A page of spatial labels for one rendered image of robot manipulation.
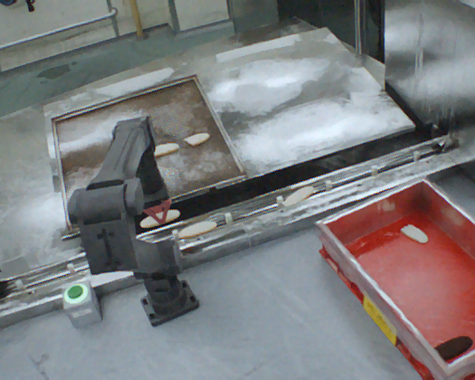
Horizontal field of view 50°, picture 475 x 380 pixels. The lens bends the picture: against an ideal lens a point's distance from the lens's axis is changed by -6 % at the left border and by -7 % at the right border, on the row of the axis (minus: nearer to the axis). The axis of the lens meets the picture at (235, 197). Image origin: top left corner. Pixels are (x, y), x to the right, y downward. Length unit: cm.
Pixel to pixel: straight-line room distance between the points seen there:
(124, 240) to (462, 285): 77
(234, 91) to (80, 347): 93
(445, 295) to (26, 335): 97
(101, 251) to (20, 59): 431
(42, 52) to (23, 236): 354
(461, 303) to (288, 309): 38
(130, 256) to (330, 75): 114
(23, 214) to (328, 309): 97
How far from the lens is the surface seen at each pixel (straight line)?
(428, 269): 128
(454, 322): 120
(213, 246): 131
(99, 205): 80
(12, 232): 166
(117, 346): 123
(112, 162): 92
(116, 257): 81
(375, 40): 339
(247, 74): 180
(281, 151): 151
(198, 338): 119
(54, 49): 502
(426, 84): 155
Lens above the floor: 177
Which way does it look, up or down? 39 degrees down
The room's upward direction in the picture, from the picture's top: 10 degrees counter-clockwise
